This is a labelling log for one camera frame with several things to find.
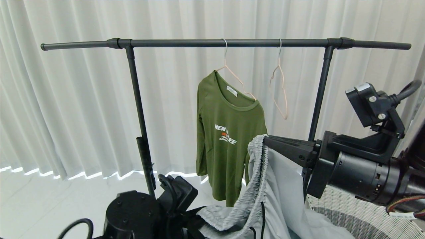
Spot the pale grey garment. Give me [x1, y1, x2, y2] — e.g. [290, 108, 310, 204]
[198, 134, 356, 239]

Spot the pink clothes hanger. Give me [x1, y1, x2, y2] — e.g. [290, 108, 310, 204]
[216, 39, 257, 101]
[269, 39, 288, 120]

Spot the black clothes rack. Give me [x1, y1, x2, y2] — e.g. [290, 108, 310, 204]
[41, 37, 412, 201]

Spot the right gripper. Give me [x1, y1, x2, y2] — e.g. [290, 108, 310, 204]
[263, 130, 409, 205]

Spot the green printed sleeveless shirt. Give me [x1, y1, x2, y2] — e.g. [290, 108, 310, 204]
[196, 70, 268, 207]

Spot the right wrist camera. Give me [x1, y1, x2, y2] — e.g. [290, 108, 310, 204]
[327, 82, 406, 164]

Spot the white laundry basket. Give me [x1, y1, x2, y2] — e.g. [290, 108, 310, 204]
[305, 184, 425, 239]

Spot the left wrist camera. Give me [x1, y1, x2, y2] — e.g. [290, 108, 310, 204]
[157, 174, 199, 214]

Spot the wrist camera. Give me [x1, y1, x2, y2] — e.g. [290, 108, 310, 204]
[157, 174, 199, 214]
[327, 82, 406, 164]

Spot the white curtain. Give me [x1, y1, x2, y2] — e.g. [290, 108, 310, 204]
[0, 0, 425, 181]

